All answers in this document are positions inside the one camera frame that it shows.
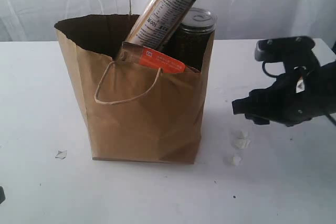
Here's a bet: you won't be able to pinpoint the long noodle package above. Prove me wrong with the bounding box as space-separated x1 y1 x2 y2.
125 0 196 51

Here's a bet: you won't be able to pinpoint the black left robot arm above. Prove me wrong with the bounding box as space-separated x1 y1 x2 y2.
0 186 6 204

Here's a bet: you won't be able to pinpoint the brown pouch with orange band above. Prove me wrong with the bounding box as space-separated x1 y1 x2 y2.
116 41 200 73

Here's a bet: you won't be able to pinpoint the white lump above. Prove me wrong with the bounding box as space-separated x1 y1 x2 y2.
237 130 249 139
234 138 250 150
224 154 242 166

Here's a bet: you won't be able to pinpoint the pull-tab can dark grains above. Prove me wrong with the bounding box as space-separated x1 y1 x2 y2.
163 7 217 71

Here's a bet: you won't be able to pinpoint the small torn plastic scrap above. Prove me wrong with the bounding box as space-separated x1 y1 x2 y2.
55 150 67 159

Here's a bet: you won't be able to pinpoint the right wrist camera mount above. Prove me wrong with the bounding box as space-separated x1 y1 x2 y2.
254 36 320 78

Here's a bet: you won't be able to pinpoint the brown paper bag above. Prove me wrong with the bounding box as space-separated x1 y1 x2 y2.
54 13 214 164

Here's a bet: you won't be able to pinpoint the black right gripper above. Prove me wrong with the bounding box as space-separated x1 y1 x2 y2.
232 61 335 126

